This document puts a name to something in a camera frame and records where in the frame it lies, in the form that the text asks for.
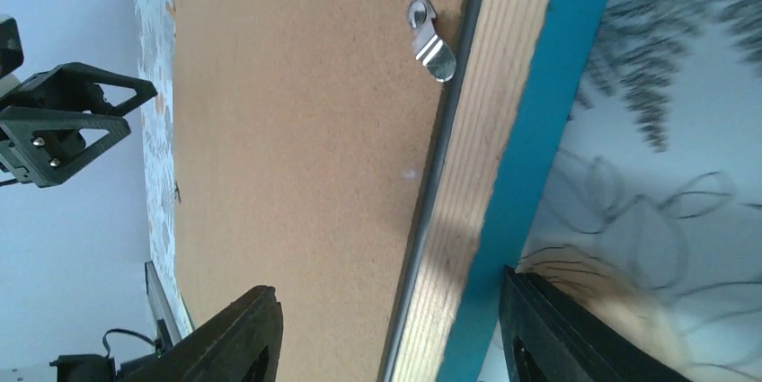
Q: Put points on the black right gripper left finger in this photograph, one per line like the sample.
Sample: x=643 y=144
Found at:
x=240 y=343

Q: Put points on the aluminium mounting rail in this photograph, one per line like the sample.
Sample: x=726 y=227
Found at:
x=170 y=330

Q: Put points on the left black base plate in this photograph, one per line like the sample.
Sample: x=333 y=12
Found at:
x=94 y=367

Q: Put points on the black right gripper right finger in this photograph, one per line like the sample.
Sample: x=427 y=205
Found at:
x=547 y=336

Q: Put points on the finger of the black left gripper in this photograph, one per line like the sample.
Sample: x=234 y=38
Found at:
x=46 y=147
x=78 y=87

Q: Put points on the wooden picture frame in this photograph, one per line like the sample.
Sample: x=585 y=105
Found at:
x=514 y=57

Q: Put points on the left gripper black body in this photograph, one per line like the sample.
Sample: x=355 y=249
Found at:
x=11 y=59

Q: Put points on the brown backing board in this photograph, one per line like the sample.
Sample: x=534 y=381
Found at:
x=301 y=132

